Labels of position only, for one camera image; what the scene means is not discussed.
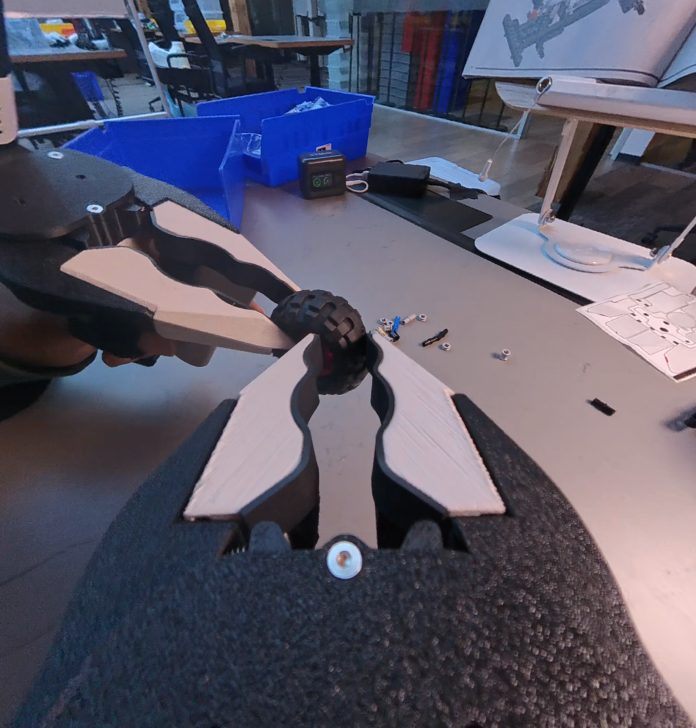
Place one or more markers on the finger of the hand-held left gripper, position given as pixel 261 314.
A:
pixel 155 284
pixel 229 241

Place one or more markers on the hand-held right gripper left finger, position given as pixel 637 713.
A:
pixel 251 455

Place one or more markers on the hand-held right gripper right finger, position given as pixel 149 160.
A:
pixel 439 455

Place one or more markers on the black lego wheel red hub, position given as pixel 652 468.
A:
pixel 325 324

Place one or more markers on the white printed sticker sheet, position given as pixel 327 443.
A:
pixel 655 324

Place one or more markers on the white lego truck model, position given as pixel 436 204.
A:
pixel 695 416

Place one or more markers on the person's left forearm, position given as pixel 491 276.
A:
pixel 7 393

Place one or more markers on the small black lego pin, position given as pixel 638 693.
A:
pixel 434 337

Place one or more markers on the small blue lego piece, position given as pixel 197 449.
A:
pixel 394 329

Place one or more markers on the small white lego piece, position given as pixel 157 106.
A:
pixel 414 317

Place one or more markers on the short black lego pin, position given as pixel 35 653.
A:
pixel 602 406

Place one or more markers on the lego instruction booklet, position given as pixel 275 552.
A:
pixel 576 40

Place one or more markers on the person's left hand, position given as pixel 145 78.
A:
pixel 30 336

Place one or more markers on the small black device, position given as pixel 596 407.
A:
pixel 322 174

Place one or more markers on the black power adapter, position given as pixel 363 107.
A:
pixel 399 180

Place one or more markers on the black office chair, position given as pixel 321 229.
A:
pixel 200 51

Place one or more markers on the white plastic stand base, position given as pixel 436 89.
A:
pixel 530 245

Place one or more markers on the thin metal rod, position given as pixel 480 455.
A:
pixel 680 233
pixel 492 168

